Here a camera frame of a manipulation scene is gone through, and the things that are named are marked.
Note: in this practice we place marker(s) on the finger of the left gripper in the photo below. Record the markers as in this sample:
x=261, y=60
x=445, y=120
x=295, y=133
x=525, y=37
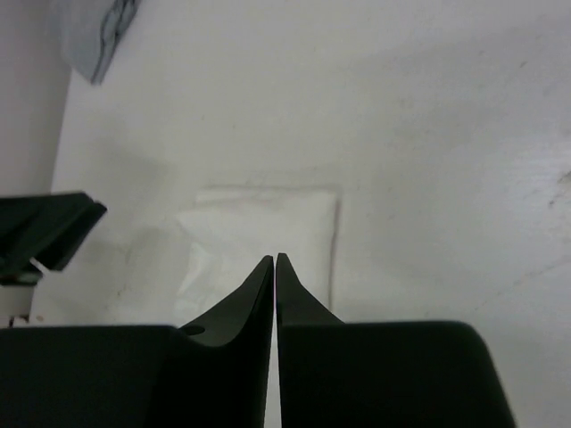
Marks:
x=48, y=229

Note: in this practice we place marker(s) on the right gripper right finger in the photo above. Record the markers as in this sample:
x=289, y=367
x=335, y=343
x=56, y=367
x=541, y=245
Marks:
x=395, y=374

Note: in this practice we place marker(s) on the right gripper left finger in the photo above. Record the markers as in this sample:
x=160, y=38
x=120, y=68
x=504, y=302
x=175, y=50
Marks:
x=211, y=372

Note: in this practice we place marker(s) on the white tank top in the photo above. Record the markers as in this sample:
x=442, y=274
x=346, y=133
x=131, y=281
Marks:
x=230, y=229

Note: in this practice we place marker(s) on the folded grey tank top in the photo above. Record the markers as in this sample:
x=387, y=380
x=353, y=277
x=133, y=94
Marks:
x=89, y=33

